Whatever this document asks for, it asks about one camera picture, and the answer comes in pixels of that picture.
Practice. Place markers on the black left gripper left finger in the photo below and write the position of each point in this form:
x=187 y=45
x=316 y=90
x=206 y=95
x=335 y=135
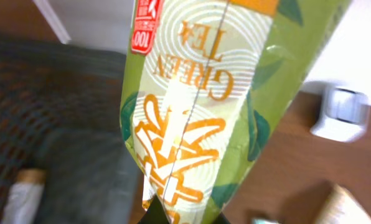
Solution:
x=155 y=214

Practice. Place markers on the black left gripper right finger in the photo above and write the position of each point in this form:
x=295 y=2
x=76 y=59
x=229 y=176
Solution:
x=221 y=219

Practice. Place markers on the teal tissue pack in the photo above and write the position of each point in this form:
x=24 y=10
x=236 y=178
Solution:
x=263 y=221

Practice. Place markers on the pale yellow snack bag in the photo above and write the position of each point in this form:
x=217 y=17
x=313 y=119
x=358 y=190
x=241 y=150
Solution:
x=341 y=207

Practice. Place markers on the white tube gold cap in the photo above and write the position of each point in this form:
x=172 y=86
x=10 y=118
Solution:
x=24 y=197

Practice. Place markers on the green tea pouch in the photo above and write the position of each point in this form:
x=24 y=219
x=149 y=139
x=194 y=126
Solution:
x=205 y=84

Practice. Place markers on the white barcode scanner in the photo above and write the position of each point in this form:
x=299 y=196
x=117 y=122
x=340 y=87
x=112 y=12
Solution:
x=343 y=115

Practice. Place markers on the grey plastic basket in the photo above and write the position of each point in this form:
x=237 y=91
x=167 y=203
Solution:
x=60 y=112

